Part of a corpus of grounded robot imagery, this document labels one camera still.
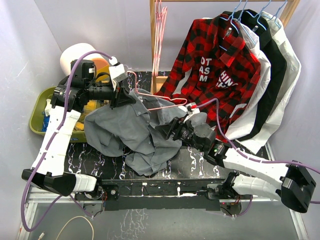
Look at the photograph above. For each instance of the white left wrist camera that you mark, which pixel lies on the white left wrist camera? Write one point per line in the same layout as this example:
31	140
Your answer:
118	72

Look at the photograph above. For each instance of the aluminium frame rail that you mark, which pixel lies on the aluminium frame rail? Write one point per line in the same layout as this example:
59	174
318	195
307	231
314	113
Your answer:
66	218

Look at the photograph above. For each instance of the red black plaid shirt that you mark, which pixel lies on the red black plaid shirt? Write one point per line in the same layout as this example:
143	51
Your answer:
206	75

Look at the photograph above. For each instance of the white orange cylinder container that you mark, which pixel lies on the white orange cylinder container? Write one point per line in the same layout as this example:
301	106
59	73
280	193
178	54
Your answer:
72	57

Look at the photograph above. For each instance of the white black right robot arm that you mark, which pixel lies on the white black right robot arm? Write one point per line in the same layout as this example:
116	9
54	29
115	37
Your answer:
286	181

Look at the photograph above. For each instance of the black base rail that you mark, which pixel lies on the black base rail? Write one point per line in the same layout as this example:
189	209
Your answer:
158	194

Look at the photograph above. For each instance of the white cloth in basket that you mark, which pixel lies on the white cloth in basket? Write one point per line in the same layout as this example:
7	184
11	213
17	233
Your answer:
48	107

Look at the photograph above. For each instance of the pink hangers bundle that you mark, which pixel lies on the pink hangers bundle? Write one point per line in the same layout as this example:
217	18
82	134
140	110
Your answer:
160	23

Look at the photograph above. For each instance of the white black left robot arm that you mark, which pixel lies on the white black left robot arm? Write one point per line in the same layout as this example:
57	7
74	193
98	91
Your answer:
67	104

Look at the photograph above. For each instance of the olive green laundry basket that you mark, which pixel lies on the olive green laundry basket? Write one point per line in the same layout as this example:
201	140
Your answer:
37	117

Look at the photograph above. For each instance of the blue cloth in basket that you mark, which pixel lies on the blue cloth in basket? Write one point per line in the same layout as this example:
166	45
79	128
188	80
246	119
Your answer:
45	123

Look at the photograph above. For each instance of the yellow plaid shirt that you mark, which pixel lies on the yellow plaid shirt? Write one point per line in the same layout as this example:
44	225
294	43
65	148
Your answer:
90	107

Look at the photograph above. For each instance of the wooden clothes rack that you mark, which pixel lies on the wooden clothes rack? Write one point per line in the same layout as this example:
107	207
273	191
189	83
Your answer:
284	13

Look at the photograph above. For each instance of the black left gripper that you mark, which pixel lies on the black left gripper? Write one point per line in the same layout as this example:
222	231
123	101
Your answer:
120	96

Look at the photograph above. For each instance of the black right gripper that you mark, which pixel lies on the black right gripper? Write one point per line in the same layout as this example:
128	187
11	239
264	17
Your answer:
176	126

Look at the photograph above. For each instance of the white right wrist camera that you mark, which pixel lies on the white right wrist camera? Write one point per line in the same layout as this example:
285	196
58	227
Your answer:
192	108

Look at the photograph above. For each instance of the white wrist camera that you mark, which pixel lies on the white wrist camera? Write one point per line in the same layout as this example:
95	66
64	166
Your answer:
192	108
118	72

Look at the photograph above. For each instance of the light grey white shirt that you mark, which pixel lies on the light grey white shirt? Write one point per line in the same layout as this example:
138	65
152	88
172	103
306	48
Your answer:
292	74

